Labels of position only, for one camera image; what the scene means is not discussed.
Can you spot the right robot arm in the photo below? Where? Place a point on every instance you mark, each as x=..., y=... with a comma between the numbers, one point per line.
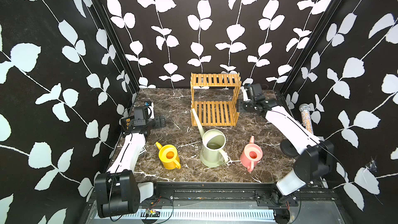
x=314, y=157

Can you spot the sprinkle filled clear tube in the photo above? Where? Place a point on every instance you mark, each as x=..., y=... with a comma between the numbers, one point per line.
x=306, y=117

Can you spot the black front rail frame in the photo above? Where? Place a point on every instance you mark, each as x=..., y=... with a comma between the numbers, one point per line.
x=312, y=204

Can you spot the white perforated strip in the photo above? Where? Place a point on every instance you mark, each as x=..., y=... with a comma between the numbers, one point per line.
x=255, y=215

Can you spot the wooden slatted shelf rack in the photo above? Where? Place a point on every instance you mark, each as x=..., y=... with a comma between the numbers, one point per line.
x=214, y=98

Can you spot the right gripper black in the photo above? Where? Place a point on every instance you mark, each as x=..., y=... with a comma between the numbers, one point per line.
x=240, y=106

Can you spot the black round stand base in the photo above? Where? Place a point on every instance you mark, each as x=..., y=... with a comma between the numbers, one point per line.
x=288, y=149

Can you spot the pink watering can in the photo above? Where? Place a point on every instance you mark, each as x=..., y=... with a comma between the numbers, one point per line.
x=251, y=155

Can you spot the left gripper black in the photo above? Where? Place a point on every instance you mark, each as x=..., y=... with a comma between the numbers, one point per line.
x=157, y=124

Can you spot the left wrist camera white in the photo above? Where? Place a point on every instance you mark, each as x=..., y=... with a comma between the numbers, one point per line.
x=150, y=109

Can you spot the small circuit board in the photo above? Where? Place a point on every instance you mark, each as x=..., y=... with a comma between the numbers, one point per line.
x=151, y=213

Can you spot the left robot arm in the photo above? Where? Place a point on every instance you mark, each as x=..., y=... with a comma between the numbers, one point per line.
x=117, y=192

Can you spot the yellow watering can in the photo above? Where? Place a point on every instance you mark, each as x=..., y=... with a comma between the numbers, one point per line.
x=169, y=156

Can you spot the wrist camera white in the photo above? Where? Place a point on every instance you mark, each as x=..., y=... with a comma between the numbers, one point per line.
x=150, y=109
x=245, y=93

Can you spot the green watering can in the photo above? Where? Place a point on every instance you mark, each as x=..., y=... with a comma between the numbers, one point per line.
x=212, y=154

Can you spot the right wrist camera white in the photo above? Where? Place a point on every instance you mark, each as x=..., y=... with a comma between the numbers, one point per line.
x=245, y=93

